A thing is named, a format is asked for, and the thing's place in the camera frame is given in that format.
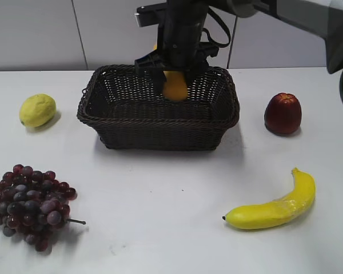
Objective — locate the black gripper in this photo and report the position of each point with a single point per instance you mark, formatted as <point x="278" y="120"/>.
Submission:
<point x="180" y="25"/>

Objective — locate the orange yellow mango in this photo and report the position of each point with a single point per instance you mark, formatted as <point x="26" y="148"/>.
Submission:
<point x="175" y="87"/>

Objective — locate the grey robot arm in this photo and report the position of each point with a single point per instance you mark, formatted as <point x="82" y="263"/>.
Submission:
<point x="321" y="18"/>

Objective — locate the black wicker basket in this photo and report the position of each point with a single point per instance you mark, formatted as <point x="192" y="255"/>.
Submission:
<point x="127" y="114"/>

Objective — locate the dark red apple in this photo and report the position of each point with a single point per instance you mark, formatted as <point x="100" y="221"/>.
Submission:
<point x="283" y="114"/>

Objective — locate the yellow lemon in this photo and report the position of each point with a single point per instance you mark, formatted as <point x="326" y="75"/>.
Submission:
<point x="37" y="110"/>

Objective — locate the yellow banana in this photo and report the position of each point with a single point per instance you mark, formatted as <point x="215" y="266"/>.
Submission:
<point x="276" y="212"/>

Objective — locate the purple grape bunch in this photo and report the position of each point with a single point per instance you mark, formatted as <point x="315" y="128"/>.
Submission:
<point x="35" y="206"/>

